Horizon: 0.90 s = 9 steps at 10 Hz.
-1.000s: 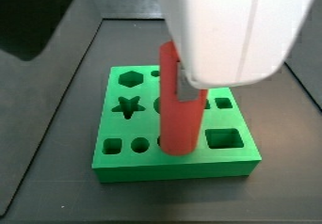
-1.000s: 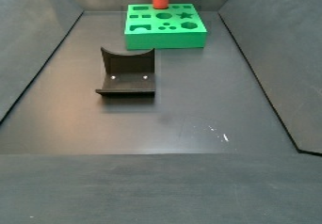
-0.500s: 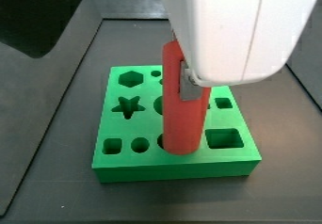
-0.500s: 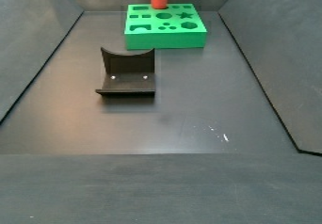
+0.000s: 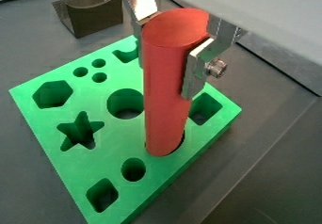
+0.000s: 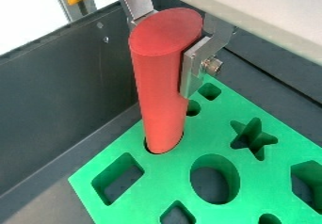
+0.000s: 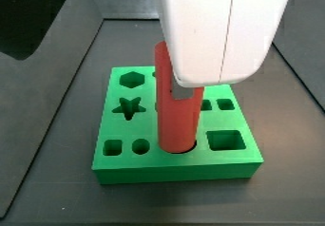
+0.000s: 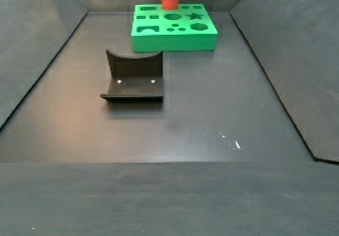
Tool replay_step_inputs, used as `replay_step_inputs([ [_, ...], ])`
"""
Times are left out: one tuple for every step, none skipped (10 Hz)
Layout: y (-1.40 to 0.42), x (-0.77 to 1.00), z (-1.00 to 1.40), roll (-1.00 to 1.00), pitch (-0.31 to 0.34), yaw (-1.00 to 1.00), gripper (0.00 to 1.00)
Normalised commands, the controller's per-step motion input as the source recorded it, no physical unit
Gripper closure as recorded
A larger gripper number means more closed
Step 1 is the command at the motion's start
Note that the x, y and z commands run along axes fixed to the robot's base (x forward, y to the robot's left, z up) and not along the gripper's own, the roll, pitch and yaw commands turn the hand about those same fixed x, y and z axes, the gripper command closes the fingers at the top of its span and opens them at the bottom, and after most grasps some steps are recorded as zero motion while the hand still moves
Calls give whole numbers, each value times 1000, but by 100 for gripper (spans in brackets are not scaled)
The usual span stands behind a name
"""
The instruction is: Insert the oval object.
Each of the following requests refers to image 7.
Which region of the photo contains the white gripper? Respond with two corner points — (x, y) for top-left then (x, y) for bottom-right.
(155, 0), (288, 100)

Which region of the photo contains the red oval peg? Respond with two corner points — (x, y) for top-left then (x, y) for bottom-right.
(155, 42), (205, 153)

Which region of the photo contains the green shape sorter block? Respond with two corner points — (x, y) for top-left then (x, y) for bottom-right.
(93, 66), (262, 184)

